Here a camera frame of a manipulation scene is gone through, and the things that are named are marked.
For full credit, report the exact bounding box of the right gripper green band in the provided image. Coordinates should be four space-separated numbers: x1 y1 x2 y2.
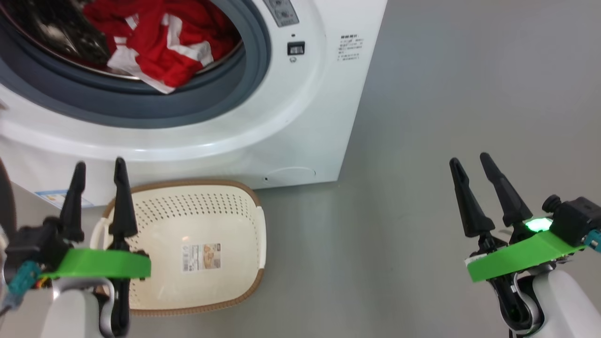
449 152 585 336

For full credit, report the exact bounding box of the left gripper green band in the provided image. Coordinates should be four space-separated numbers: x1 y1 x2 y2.
45 157 152 336

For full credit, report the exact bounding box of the red and white clothing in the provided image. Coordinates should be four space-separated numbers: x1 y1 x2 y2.
82 0 242 94

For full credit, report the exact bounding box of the grey rubber door gasket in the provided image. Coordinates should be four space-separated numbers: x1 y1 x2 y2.
0 0 272 130

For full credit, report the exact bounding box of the printed basket label sticker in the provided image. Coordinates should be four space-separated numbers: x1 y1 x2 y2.
182 243 221 273

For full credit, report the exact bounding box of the cream basket with brown rim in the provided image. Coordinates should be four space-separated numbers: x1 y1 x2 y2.
89 179 267 316

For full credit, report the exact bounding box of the white washing machine body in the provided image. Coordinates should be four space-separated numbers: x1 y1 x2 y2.
0 0 388 209

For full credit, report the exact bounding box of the blue energy label sticker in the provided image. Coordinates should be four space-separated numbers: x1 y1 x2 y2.
35 189 94 209

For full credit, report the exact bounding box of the perforated steel drum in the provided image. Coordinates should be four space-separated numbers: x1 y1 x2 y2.
0 0 245 80

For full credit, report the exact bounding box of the round white filter cover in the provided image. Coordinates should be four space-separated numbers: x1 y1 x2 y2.
263 167 316 184

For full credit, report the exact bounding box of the teal left camera cable plug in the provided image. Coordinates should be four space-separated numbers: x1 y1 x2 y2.
0 261 42 310

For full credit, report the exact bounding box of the teal camera cable plug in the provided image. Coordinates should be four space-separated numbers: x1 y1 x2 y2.
0 261 42 310
584 229 601 253

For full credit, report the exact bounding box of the teal right camera cable plug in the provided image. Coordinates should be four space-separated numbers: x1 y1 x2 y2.
584 229 601 253

